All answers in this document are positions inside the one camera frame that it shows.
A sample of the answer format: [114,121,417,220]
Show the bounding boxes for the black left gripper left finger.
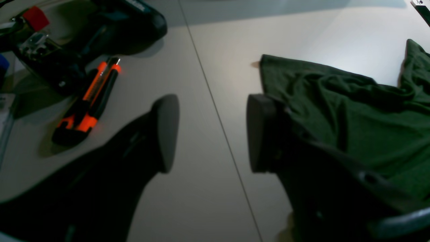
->
[1,94,180,242]

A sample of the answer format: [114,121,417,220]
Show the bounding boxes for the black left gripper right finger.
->
[246,94,430,242]

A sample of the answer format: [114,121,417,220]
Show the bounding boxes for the dark green t-shirt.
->
[259,39,430,203]

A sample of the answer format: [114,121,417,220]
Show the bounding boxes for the orange black utility knife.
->
[52,57,121,147]

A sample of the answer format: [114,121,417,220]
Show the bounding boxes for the teal black power drill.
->
[1,0,168,95]

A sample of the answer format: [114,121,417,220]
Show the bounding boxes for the white handheld game console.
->
[410,0,430,26]

